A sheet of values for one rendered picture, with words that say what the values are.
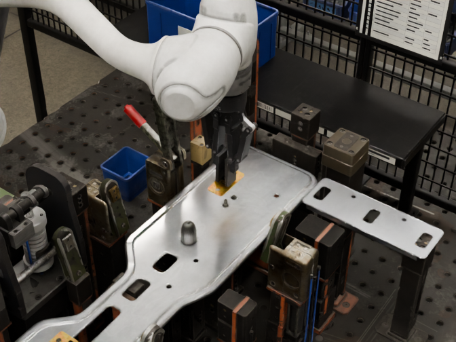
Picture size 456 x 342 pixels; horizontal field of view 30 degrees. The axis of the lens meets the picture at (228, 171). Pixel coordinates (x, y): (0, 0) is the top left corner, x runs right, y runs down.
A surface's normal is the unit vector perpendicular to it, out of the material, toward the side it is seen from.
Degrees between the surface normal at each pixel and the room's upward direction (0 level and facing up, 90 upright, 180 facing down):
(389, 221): 0
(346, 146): 0
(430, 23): 90
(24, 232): 90
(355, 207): 0
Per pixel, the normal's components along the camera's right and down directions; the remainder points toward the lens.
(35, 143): 0.00, -0.76
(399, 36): -0.59, 0.52
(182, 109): -0.18, 0.64
